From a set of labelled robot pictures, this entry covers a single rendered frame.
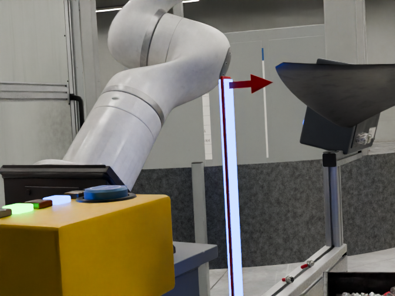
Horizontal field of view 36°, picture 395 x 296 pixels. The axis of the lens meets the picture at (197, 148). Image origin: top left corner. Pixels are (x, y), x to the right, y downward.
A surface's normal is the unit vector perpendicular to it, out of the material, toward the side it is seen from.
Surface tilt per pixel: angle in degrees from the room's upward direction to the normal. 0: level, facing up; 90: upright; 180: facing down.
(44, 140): 90
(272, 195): 90
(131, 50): 114
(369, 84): 166
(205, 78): 129
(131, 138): 75
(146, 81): 63
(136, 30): 82
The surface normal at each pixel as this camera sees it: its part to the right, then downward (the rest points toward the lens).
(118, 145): 0.48, -0.37
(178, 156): -0.28, 0.07
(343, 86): 0.01, 0.98
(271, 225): 0.17, 0.04
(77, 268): 0.88, -0.02
